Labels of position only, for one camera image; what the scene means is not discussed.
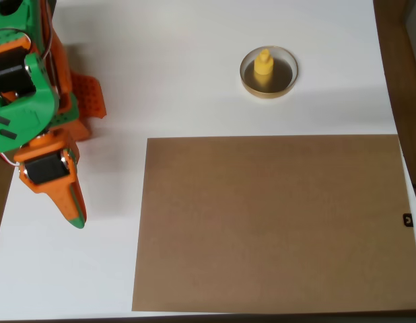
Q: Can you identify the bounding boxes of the small yellow plastic piece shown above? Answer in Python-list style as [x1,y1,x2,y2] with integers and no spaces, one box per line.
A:
[254,48,274,89]

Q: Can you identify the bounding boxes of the orange robot base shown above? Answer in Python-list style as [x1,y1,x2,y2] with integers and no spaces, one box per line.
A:
[70,69,108,142]

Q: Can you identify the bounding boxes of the brown cardboard sheet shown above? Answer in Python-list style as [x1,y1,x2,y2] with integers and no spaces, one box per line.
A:
[131,133,416,312]

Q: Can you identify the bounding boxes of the round shallow dish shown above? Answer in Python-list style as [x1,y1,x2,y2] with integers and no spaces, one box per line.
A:
[240,45,300,100]

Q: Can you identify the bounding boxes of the white and red servo cable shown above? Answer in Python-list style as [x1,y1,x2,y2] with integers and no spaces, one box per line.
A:
[0,144,23,168]

